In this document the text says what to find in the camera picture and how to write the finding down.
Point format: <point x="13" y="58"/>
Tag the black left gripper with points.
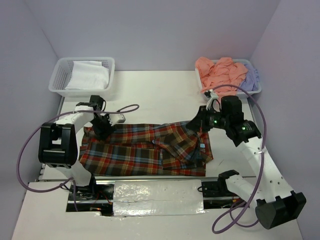
<point x="102" y="134"/>

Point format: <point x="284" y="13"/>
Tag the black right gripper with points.
<point x="199" y="122"/>

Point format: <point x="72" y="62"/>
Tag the plaid flannel long sleeve shirt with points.
<point x="168" y="149"/>

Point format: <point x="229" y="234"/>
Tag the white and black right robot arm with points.
<point x="273" y="200"/>

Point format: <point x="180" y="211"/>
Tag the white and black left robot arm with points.
<point x="58" y="146"/>

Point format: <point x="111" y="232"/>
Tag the orange crumpled shirt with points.
<point x="224" y="73"/>

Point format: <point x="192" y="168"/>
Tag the white folded cloth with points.
<point x="88" y="75"/>

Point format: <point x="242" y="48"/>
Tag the lavender crumpled shirt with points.
<point x="252" y="79"/>

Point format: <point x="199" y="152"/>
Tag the white plastic basket right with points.
<point x="240" y="93"/>

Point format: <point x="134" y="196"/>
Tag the white plastic basket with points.
<point x="62" y="73"/>
<point x="240" y="93"/>

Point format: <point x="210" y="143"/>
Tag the white plastic basket left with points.
<point x="62" y="73"/>

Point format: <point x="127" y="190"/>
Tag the silver foil tape panel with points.
<point x="157" y="198"/>

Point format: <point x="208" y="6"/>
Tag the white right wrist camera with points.
<point x="211" y="96"/>

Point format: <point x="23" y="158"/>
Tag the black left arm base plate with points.
<point x="100" y="200"/>

